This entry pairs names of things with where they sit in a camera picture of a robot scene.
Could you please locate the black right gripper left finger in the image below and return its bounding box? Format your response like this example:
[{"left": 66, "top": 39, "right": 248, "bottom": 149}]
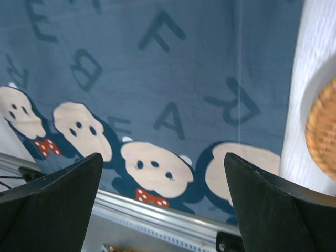
[{"left": 1, "top": 153, "right": 103, "bottom": 252}]

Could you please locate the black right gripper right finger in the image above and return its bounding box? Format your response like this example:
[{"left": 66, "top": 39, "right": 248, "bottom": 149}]
[{"left": 224, "top": 153, "right": 335, "bottom": 251}]

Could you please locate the round wooden plate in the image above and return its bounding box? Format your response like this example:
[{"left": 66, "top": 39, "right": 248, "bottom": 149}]
[{"left": 305, "top": 78, "right": 335, "bottom": 180}]

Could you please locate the blue cartoon placemat cloth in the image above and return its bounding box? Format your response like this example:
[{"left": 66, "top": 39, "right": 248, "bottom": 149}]
[{"left": 1, "top": 1, "right": 303, "bottom": 225}]

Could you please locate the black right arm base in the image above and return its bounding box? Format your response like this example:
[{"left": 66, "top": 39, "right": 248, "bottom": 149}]
[{"left": 216, "top": 232, "right": 245, "bottom": 252}]

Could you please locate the slotted grey cable duct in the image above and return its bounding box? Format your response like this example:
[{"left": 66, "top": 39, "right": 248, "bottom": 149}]
[{"left": 92, "top": 207, "right": 216, "bottom": 252}]

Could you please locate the aluminium mounting rail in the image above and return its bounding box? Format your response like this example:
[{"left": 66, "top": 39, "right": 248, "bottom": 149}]
[{"left": 0, "top": 153, "right": 242, "bottom": 242}]

